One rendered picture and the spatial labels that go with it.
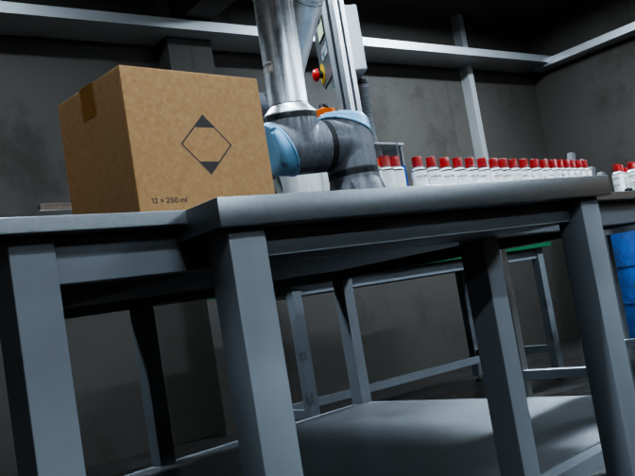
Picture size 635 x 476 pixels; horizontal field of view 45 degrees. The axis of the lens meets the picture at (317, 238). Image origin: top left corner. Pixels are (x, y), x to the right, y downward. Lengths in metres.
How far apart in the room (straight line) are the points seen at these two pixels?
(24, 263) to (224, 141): 0.56
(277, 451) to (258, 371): 0.11
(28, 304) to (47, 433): 0.16
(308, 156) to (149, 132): 0.42
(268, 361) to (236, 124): 0.57
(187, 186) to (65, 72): 3.37
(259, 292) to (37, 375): 0.30
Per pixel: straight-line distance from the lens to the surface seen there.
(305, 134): 1.65
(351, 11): 2.25
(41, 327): 1.00
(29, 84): 4.61
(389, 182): 2.40
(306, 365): 3.48
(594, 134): 7.01
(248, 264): 1.04
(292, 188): 2.09
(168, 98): 1.40
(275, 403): 1.05
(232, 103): 1.48
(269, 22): 1.71
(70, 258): 1.04
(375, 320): 5.48
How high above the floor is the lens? 0.68
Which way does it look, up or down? 5 degrees up
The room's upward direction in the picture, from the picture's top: 9 degrees counter-clockwise
